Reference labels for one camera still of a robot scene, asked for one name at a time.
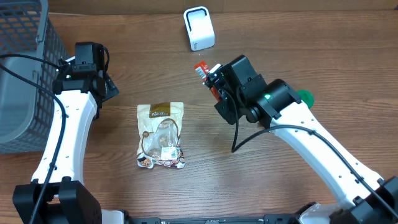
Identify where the red snack stick packet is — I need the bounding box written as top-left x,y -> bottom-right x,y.
194,60 -> 221,101

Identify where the brown white snack bag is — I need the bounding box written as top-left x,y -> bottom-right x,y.
137,102 -> 185,169

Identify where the green lid jar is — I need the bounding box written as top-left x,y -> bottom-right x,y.
297,90 -> 315,109

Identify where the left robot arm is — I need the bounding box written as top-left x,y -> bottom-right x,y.
12,42 -> 129,223

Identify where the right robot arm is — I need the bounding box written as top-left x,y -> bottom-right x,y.
195,55 -> 397,223

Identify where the white barcode scanner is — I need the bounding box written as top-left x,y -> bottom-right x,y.
183,6 -> 215,51

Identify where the grey plastic mesh basket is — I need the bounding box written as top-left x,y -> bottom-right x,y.
1,0 -> 70,154

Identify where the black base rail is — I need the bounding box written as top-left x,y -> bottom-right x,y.
124,213 -> 351,224

